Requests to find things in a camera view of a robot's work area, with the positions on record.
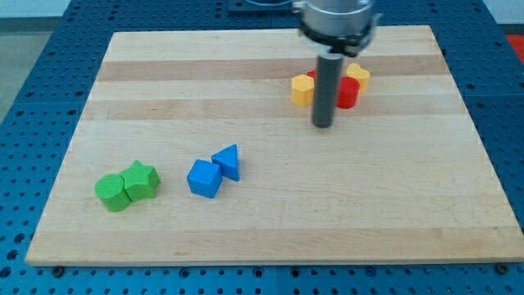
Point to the yellow heart block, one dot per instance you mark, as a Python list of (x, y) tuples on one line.
[(355, 71)]

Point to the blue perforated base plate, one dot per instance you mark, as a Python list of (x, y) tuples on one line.
[(41, 121)]

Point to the green star block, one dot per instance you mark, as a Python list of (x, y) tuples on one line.
[(140, 181)]

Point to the blue triangle block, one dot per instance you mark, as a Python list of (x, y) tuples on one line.
[(228, 162)]

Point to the yellow pentagon block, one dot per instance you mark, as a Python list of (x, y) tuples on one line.
[(302, 90)]

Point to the wooden board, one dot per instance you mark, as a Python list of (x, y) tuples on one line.
[(400, 178)]

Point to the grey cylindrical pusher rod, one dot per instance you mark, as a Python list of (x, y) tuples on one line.
[(328, 71)]

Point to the blue cube block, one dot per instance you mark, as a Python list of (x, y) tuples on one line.
[(204, 178)]

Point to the red cylinder block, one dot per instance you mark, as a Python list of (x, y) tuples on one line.
[(348, 92)]

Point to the green cylinder block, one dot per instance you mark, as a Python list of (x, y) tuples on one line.
[(109, 189)]

